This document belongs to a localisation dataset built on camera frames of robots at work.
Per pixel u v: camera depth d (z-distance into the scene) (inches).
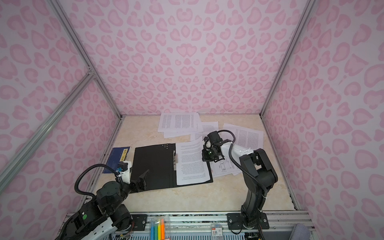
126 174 23.9
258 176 18.8
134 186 24.3
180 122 46.0
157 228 27.9
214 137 30.4
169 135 42.6
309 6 27.2
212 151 28.7
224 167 36.2
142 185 25.2
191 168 36.3
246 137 42.3
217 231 27.2
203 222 29.5
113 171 22.2
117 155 38.5
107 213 20.7
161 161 39.6
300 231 26.7
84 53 33.1
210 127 44.7
